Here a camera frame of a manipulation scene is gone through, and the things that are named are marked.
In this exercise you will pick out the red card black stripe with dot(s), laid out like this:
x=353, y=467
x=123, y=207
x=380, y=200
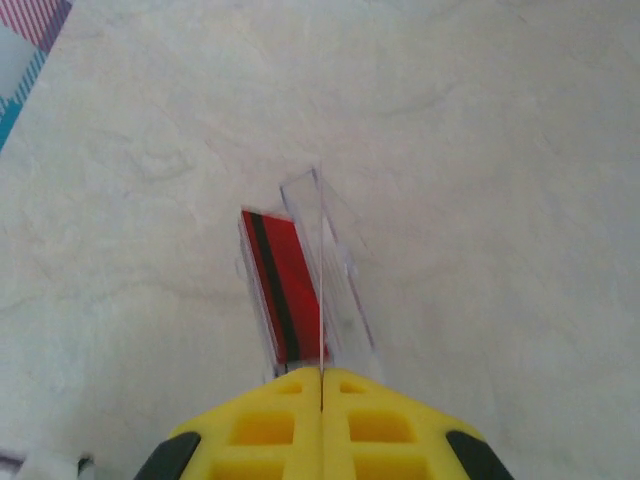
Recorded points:
x=290, y=260

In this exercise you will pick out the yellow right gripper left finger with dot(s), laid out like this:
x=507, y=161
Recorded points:
x=265, y=435

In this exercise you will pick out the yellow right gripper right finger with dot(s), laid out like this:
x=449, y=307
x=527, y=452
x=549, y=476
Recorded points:
x=380, y=435

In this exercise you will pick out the clear plastic card holder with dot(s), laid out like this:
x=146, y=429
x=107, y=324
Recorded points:
x=345, y=300

